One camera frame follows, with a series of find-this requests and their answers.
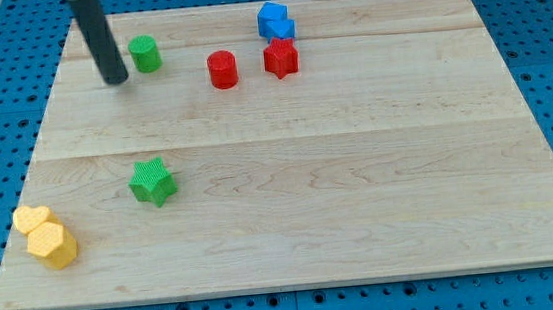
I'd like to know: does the yellow heart block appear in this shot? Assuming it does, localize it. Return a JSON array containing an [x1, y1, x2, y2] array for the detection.
[[12, 205, 62, 235]]

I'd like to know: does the red cylinder block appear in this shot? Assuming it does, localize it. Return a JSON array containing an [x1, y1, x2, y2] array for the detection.
[[206, 50, 239, 90]]

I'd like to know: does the green cylinder block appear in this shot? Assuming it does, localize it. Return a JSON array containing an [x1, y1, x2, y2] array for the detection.
[[128, 35, 163, 73]]

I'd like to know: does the red star block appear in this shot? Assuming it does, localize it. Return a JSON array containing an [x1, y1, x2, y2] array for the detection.
[[263, 38, 299, 79]]

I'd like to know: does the green star block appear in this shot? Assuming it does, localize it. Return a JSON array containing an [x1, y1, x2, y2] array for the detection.
[[128, 157, 178, 208]]

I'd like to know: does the light wooden board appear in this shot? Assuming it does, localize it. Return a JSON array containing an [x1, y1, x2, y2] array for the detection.
[[0, 0, 553, 310]]

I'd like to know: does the blue cube block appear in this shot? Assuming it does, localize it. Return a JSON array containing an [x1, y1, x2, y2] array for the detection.
[[257, 2, 288, 38]]

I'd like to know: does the yellow hexagon block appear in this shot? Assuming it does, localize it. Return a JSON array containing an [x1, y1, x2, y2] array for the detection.
[[27, 222, 78, 270]]

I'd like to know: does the black cylindrical pointer stick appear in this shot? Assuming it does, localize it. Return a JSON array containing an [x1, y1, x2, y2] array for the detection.
[[64, 0, 129, 85]]

